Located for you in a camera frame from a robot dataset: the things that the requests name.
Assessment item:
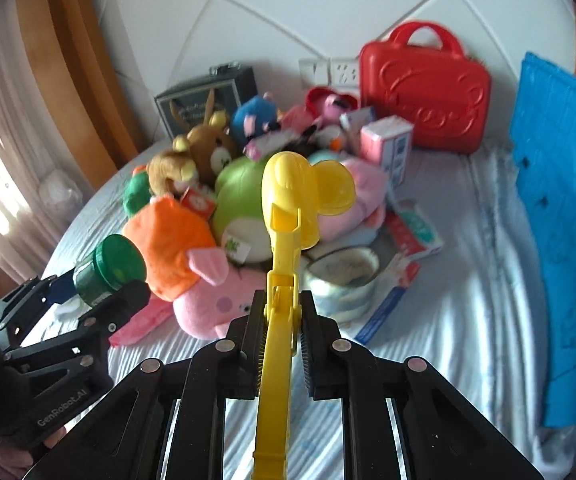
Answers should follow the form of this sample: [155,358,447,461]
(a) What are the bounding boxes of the green lidded jar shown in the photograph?
[73,234,147,307]

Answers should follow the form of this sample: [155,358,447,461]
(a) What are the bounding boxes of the orange dress pig plush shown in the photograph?
[110,196,266,347]

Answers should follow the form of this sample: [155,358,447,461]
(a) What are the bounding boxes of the yellow toy scoop tongs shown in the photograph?
[252,152,356,479]

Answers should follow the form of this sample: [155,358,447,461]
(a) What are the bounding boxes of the person's hand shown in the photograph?
[0,427,66,479]

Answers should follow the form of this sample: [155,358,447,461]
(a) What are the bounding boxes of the white curtain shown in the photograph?
[0,0,94,283]

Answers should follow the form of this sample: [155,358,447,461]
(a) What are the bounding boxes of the green dinosaur plush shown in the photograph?
[123,165,152,218]

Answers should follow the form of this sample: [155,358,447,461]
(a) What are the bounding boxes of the small red white box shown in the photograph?
[181,188,217,221]

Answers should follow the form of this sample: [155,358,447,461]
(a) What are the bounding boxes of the tan curled plush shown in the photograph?
[147,150,199,198]

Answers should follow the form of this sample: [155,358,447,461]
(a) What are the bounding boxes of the green round plush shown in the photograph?
[211,157,271,264]

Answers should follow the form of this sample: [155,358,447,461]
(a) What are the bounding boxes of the red blue flat box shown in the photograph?
[344,254,420,344]

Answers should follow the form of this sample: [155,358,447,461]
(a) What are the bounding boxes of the tape roll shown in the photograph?
[303,246,380,323]

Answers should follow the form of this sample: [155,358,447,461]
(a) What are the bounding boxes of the brown bear plush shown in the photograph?
[173,88,241,188]

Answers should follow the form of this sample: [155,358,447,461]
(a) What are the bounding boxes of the toothpaste box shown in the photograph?
[384,200,444,261]

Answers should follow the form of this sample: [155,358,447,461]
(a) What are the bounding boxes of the pink pig plush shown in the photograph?
[318,157,388,242]

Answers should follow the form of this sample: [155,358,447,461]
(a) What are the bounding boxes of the blue plush toy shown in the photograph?
[229,92,281,150]

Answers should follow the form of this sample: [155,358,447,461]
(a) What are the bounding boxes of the penguin plush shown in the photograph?
[314,125,347,152]

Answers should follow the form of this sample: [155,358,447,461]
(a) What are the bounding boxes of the pink white carton box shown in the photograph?
[359,116,414,188]

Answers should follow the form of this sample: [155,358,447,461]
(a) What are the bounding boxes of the red heart pink plush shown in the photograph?
[305,87,358,127]

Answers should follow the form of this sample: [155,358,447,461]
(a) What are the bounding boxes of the blue plastic crate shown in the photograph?
[510,53,576,428]

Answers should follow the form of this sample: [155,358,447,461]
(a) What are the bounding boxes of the red plastic toy suitcase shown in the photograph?
[358,21,492,155]

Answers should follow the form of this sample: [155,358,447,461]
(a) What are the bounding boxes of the wooden door frame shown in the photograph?
[15,0,147,190]

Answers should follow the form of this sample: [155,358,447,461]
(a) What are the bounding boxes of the white wall switch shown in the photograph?
[299,58,330,88]

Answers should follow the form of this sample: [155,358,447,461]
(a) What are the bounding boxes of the white wall socket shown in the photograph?
[329,58,359,88]

